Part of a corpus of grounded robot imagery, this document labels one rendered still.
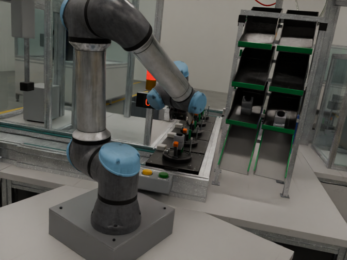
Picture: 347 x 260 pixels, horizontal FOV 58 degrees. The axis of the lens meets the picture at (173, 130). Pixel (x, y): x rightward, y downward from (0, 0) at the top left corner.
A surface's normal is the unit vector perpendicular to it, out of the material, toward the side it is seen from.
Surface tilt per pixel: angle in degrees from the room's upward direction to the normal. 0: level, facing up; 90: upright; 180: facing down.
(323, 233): 0
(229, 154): 45
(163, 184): 90
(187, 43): 90
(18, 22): 90
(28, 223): 0
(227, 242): 0
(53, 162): 90
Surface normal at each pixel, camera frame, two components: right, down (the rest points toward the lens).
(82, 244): -0.57, 0.15
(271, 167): -0.18, -0.54
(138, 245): 0.81, 0.24
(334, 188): -0.19, 0.23
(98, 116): 0.64, 0.29
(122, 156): 0.20, -0.91
